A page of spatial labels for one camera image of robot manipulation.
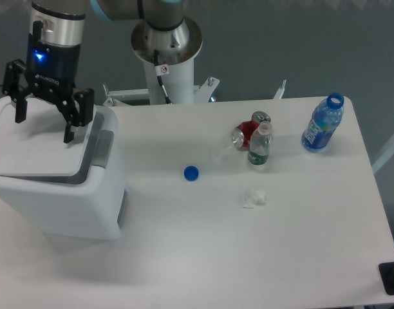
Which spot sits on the white trash can lid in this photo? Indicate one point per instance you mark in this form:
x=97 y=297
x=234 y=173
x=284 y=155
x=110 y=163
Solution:
x=35 y=147

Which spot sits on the black device at edge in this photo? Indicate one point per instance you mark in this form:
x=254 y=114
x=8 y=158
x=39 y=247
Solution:
x=387 y=275

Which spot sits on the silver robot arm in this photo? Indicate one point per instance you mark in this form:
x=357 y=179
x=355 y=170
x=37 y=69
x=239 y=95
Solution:
x=161 y=15

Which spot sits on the white trash can body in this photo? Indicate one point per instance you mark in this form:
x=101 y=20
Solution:
x=89 y=204

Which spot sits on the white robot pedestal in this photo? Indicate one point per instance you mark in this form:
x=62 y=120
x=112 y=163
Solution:
x=168 y=59

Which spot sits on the crushed red soda can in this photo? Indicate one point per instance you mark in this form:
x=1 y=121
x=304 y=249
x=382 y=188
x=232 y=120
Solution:
x=242 y=133

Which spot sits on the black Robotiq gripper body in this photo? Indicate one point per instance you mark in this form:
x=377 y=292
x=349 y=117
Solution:
x=52 y=60

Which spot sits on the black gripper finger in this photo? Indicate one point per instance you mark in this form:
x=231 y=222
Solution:
x=77 y=108
x=11 y=87

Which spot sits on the blue bottle cap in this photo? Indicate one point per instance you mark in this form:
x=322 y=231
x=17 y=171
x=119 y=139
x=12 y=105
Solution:
x=191 y=173

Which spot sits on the crumpled white tissue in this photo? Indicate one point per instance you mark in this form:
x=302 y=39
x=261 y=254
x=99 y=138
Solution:
x=254 y=198

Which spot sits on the blue plastic drink bottle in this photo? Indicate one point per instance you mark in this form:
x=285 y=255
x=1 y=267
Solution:
x=325 y=119

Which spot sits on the white furniture at right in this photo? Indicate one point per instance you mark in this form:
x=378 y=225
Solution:
x=384 y=154

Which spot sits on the clear green-label bottle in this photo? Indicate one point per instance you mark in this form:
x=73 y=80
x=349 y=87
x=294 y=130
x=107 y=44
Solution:
x=259 y=145

